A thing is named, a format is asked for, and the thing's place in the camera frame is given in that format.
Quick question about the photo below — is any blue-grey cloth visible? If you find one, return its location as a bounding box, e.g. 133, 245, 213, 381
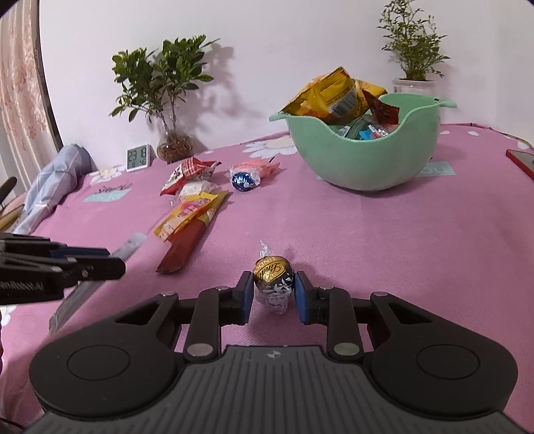
12, 144, 99, 235

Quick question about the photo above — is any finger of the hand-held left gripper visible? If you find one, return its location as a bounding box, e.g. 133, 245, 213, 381
0, 233, 110, 261
0, 254, 126, 289

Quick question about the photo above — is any pink snack packet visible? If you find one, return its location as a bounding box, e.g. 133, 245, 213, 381
234, 158, 281, 181

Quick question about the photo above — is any red white snack packet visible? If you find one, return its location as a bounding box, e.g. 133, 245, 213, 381
160, 157, 222, 198

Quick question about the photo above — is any yellow pink long packet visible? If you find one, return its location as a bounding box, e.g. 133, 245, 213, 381
153, 191, 231, 243

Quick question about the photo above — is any pink patterned curtain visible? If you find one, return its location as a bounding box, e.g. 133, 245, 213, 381
0, 0, 64, 199

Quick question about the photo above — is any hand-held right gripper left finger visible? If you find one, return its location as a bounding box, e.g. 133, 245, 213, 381
112, 270, 254, 363

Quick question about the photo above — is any dark red chocolate packet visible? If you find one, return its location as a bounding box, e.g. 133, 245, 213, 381
362, 89, 401, 126

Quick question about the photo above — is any black gold foil chocolate ball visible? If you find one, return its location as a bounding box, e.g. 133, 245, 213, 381
253, 240, 296, 314

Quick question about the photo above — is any yellow chip bag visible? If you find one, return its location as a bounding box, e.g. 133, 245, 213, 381
279, 66, 389, 126

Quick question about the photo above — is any clear silver long packet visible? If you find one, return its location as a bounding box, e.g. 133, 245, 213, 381
49, 232, 148, 337

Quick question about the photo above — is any dark red bar packet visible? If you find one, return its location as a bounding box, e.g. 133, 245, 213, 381
155, 217, 210, 275

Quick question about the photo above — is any white digital thermometer clock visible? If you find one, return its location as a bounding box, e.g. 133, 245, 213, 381
126, 144, 153, 172

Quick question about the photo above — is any blue foil chocolate ball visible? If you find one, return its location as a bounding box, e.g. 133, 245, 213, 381
230, 169, 262, 193

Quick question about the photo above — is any right potted plant white pot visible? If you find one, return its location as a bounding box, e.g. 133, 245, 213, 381
377, 0, 452, 95

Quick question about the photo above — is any red phone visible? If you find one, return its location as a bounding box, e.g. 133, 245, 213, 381
505, 148, 534, 181

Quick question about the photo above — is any green plastic bowl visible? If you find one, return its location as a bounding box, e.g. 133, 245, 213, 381
269, 92, 458, 193

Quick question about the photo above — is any pink floral blanket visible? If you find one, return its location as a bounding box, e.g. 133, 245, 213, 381
0, 122, 534, 418

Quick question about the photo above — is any broad-leaf plant in glass vase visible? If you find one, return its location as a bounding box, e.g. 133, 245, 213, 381
109, 35, 220, 164

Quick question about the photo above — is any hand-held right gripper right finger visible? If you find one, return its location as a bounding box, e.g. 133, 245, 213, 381
294, 271, 437, 360

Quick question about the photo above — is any black cable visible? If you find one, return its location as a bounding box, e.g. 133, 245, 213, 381
0, 411, 28, 432

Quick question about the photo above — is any teal blue snack packet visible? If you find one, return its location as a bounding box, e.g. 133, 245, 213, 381
333, 116, 398, 141

